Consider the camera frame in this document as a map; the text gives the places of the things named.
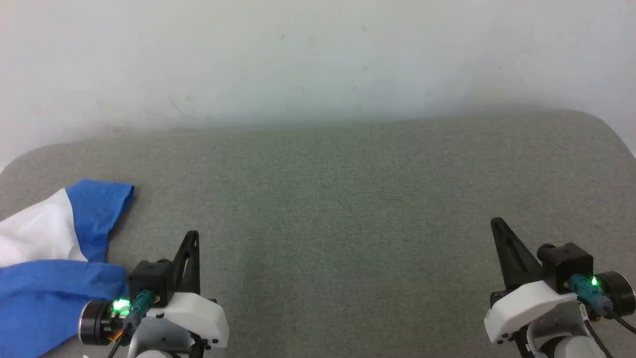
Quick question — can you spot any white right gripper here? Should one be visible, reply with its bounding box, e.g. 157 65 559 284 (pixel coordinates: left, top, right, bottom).
484 217 636 352

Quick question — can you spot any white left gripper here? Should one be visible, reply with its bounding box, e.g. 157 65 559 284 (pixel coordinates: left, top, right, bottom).
79 230 230 353

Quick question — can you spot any blue and white garment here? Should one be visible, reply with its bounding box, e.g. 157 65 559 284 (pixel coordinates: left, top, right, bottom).
0 179 135 358

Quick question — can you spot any grey fabric sofa cushion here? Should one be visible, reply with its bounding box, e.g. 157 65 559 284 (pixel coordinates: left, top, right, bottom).
0 110 636 358

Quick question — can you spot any left teal-plug black cable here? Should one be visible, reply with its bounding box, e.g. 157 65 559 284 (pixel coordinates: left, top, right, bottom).
107 291 155 358

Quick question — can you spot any teal-plug black cable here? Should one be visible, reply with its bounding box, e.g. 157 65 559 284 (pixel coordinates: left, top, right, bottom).
569 274 636 335
107 291 155 358

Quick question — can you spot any right teal-plug black cable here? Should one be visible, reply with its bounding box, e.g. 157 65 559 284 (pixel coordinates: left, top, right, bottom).
569 274 636 335

